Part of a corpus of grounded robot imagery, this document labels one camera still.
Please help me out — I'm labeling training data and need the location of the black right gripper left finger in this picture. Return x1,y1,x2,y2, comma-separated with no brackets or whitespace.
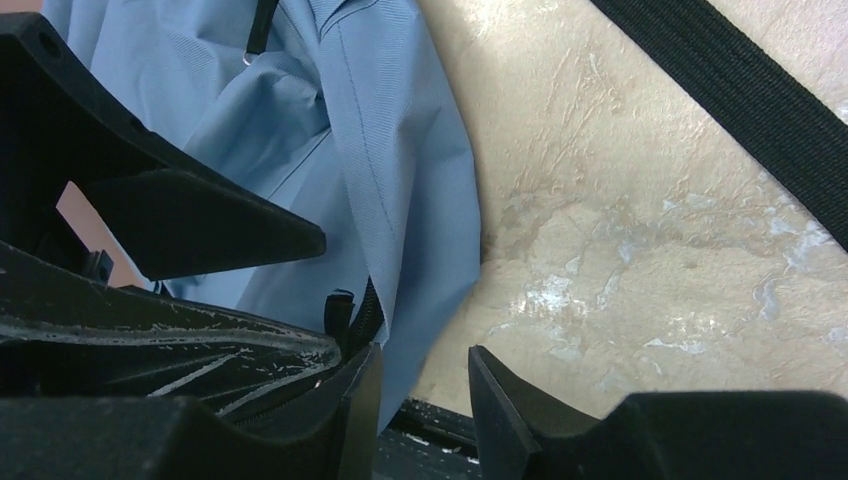
1,345,382,479

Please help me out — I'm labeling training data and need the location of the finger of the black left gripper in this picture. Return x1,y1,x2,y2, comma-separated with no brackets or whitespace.
1,245,341,421
1,12,326,280

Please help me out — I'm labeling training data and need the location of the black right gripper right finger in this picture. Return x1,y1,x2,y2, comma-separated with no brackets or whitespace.
468,346,847,479

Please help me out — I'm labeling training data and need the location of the blue student backpack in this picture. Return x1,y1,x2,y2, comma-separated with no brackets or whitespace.
40,0,848,432

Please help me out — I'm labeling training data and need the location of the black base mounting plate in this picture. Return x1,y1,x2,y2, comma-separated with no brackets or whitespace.
372,398,482,480

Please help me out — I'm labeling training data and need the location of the pink plastic storage bin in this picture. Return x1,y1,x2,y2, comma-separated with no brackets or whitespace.
56,182,151,289

